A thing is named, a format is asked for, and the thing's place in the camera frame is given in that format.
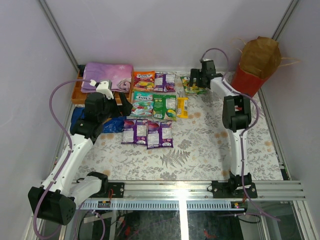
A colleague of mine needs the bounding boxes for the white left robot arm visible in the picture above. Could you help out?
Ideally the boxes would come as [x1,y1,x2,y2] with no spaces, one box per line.
[28,92,133,226]

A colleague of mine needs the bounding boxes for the yellow snack packet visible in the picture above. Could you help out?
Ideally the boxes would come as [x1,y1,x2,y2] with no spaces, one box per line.
[176,97,188,119]

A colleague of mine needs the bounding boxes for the orange wooden tray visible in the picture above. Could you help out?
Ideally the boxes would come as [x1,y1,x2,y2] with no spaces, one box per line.
[71,70,133,105]

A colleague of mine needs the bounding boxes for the orange lemon candy bag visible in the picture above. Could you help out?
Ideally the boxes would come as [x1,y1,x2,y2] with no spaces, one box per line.
[133,71,156,92]

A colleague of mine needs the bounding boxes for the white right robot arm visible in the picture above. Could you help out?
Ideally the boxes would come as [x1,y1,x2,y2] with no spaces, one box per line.
[188,60,252,198]

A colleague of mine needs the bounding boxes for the teal mint candy bag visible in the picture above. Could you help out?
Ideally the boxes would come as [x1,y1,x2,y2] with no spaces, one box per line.
[131,91,154,117]

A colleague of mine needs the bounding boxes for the purple princess cloth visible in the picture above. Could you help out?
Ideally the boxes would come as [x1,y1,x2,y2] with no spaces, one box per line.
[82,62,134,93]

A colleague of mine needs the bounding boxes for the red paper bag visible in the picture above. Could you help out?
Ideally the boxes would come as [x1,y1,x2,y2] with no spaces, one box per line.
[229,36,301,98]

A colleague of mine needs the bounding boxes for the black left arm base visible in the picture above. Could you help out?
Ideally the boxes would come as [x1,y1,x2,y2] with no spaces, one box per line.
[74,177,125,198]

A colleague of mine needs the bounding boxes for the purple candy bag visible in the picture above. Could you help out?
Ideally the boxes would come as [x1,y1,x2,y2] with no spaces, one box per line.
[147,120,174,149]
[153,72,176,93]
[121,119,148,145]

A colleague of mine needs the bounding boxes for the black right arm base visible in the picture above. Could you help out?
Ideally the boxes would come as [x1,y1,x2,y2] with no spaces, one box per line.
[210,173,258,199]

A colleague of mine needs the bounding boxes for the aluminium front rail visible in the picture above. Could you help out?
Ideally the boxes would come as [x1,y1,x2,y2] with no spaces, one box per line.
[121,180,306,201]

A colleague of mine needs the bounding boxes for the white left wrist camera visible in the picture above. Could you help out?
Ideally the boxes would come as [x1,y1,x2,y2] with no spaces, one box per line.
[89,79,114,100]

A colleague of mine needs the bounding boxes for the blue chips snack bag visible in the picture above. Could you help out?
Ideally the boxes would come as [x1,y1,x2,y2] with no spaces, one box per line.
[69,107,127,134]

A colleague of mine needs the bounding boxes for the yellow green candy bag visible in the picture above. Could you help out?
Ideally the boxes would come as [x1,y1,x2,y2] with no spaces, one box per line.
[180,76,207,95]

